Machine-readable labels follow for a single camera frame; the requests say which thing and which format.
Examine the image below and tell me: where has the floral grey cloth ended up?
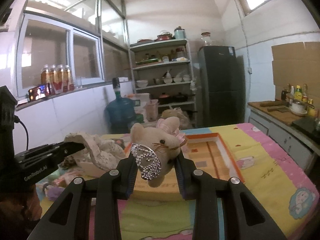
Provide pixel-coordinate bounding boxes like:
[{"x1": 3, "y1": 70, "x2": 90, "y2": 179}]
[{"x1": 64, "y1": 132, "x2": 126, "y2": 171}]

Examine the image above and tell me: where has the beige plush mouse toy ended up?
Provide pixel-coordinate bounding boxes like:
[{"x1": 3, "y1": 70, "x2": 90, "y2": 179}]
[{"x1": 130, "y1": 116, "x2": 187, "y2": 187}]

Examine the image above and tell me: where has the left hand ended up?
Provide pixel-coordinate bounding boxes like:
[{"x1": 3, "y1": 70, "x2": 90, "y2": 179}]
[{"x1": 1, "y1": 185, "x2": 42, "y2": 231}]

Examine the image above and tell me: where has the orange rimmed cardboard tray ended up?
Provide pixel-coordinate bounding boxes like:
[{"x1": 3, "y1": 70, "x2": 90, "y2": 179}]
[{"x1": 131, "y1": 133, "x2": 245, "y2": 202}]

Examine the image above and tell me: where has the smartphone on window sill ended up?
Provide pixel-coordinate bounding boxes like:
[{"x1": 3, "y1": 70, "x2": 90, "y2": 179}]
[{"x1": 28, "y1": 83, "x2": 51, "y2": 101}]

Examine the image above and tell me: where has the grey kitchen counter cabinet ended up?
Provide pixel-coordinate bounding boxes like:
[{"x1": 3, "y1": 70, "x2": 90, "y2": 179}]
[{"x1": 248, "y1": 102, "x2": 319, "y2": 174}]

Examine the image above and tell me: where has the orange drink bottle pack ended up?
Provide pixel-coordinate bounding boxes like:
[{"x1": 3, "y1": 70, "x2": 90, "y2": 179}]
[{"x1": 41, "y1": 64, "x2": 75, "y2": 94}]

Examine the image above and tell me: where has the white plastic bag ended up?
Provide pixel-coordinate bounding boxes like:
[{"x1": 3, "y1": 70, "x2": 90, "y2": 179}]
[{"x1": 161, "y1": 107, "x2": 193, "y2": 130}]

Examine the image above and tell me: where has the wooden cutting board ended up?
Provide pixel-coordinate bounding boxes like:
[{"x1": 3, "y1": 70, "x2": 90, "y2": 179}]
[{"x1": 247, "y1": 101, "x2": 302, "y2": 126}]

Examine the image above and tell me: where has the blue water jug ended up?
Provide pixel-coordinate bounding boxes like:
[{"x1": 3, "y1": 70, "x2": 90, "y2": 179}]
[{"x1": 104, "y1": 77, "x2": 137, "y2": 134}]

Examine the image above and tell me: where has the white bowl on counter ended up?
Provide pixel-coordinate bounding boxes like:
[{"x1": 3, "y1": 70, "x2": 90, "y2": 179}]
[{"x1": 289, "y1": 101, "x2": 307, "y2": 116}]

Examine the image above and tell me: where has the black refrigerator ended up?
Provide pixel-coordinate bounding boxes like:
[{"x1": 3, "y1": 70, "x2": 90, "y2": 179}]
[{"x1": 198, "y1": 46, "x2": 245, "y2": 127}]

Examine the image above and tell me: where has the white metal shelf rack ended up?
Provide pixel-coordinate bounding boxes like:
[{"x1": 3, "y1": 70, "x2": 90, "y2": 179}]
[{"x1": 129, "y1": 38, "x2": 197, "y2": 127}]

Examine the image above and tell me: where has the black cable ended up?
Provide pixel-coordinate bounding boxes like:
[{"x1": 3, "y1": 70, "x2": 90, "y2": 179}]
[{"x1": 13, "y1": 115, "x2": 29, "y2": 152}]

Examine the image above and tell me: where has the brown cardboard wall panel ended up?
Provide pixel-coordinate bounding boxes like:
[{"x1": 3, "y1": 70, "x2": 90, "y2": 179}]
[{"x1": 272, "y1": 42, "x2": 319, "y2": 100}]

